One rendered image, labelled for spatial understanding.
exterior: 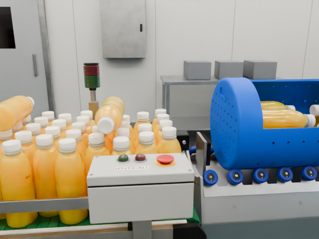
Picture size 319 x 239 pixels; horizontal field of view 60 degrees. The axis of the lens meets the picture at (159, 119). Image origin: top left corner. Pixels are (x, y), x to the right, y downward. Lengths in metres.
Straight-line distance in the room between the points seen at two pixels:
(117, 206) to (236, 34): 4.03
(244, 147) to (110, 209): 0.40
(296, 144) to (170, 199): 0.42
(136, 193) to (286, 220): 0.53
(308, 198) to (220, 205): 0.27
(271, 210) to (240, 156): 0.20
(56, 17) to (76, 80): 0.91
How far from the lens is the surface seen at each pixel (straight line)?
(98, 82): 1.16
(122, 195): 0.54
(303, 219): 0.97
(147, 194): 0.54
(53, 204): 0.72
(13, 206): 0.75
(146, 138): 0.70
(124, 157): 0.57
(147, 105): 4.29
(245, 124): 0.76
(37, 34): 4.39
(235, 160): 0.80
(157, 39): 4.20
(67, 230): 0.75
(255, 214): 0.89
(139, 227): 0.62
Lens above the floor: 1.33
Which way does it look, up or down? 15 degrees down
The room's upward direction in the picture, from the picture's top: straight up
